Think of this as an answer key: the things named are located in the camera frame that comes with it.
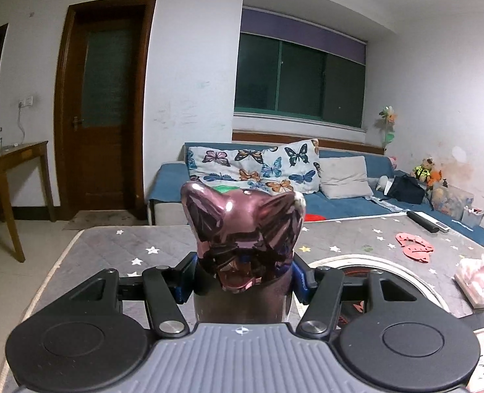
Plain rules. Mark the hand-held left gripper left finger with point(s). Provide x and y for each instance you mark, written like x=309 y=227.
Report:
x=184 y=280

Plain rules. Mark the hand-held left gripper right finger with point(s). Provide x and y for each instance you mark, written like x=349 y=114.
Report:
x=301 y=280

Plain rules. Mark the red plastic stool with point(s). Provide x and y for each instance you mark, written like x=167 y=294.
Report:
x=313 y=217

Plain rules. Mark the red paper cutouts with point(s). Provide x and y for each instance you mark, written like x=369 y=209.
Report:
x=414 y=245

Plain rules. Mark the grey pillow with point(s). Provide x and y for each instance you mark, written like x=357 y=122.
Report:
x=344 y=178

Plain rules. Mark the blue sofa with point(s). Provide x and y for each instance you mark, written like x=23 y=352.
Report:
x=340 y=208

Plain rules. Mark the brown wooden side table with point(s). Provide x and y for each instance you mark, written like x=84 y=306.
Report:
x=12 y=155

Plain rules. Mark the purple roller blind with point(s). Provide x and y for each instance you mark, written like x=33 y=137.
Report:
x=303 y=28

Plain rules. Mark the artificial flower decoration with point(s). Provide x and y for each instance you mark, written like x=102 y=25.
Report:
x=388 y=125

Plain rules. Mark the black remote control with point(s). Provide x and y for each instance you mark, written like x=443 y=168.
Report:
x=422 y=221

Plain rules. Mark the plush bear in yellow vest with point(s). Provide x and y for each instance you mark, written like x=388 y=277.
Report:
x=423 y=170

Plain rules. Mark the grey doormat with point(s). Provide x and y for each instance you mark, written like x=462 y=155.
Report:
x=98 y=219

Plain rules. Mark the white remote control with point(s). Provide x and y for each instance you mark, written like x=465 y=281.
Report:
x=437 y=221

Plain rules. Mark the dark sliding window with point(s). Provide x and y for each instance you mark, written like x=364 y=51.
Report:
x=299 y=82

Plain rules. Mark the brown wooden door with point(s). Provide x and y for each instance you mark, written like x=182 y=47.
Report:
x=103 y=143

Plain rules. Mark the orange plush toy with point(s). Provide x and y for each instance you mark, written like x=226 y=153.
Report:
x=435 y=177

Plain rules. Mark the butterfly-print cushion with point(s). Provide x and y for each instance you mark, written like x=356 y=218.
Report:
x=266 y=163

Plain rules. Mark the small white box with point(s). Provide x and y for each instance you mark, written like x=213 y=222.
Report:
x=473 y=217

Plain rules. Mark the black bag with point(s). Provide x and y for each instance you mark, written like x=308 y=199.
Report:
x=405 y=189

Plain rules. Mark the green plastic basin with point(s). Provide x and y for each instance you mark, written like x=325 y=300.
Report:
x=225 y=190

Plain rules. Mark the pink metallic cat-ear container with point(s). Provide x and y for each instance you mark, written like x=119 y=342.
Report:
x=242 y=221

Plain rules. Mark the pink tissue pack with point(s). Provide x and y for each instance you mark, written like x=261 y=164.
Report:
x=477 y=280

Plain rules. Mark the white plush toy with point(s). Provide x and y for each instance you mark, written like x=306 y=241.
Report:
x=382 y=182

